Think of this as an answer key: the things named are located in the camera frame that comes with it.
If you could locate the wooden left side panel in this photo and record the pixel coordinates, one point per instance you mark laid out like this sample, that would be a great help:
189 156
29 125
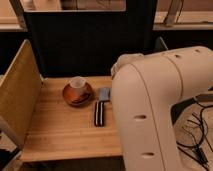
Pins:
19 90

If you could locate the brown ceramic plate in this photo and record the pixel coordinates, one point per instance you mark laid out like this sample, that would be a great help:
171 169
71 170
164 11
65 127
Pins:
73 98

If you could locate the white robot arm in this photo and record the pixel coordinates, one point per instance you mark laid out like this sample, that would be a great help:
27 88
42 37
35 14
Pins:
144 89

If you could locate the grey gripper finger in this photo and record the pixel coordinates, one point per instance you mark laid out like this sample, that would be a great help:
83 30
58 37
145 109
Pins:
104 94

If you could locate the white paper cup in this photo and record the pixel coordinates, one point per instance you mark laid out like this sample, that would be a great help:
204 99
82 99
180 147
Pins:
77 82

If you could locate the black back panel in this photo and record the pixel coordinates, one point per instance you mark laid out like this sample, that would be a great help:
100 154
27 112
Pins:
88 43

